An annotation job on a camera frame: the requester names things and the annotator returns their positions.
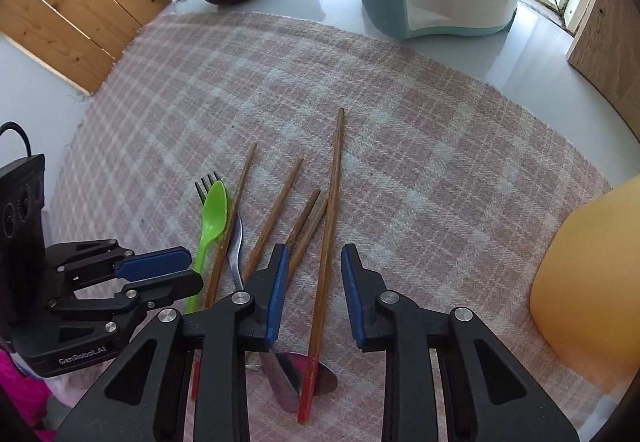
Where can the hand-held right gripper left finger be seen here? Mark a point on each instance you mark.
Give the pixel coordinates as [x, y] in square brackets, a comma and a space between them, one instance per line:
[279, 292]

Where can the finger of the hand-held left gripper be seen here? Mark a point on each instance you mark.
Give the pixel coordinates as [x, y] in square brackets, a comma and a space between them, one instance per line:
[170, 287]
[155, 262]

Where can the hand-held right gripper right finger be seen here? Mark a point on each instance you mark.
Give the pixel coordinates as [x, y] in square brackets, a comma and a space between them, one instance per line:
[350, 292]

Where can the metal fork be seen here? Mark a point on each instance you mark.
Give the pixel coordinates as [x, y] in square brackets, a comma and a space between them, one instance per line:
[235, 247]

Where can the wooden chopstick red end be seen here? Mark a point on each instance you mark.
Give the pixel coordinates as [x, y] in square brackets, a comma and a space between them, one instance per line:
[330, 222]
[240, 202]

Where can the green plastic spoon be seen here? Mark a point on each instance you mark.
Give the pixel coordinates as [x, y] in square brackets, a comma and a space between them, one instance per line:
[215, 212]

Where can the metal spoon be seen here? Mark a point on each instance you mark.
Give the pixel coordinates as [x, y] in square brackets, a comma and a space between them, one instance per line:
[325, 379]

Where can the yellow utensil holder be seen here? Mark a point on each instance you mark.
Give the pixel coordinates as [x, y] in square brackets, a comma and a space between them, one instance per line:
[590, 282]

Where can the pink clothing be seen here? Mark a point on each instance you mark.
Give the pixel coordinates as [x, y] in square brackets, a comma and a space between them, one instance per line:
[20, 387]

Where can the pink checkered cloth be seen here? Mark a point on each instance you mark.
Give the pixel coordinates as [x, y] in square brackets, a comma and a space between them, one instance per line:
[400, 146]

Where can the light wooden board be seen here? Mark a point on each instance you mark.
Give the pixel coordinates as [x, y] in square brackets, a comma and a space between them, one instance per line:
[610, 46]

